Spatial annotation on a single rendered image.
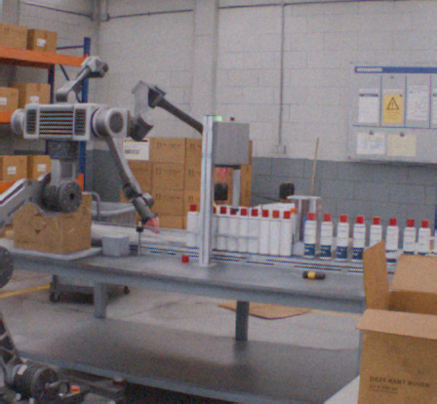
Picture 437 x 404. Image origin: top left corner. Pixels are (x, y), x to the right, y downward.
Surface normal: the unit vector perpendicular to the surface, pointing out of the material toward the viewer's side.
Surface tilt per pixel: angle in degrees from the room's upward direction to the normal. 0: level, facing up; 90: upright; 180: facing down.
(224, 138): 90
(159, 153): 90
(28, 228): 90
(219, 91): 90
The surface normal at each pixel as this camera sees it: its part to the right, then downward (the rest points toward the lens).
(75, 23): 0.86, 0.05
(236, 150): 0.52, 0.06
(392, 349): -0.46, 0.10
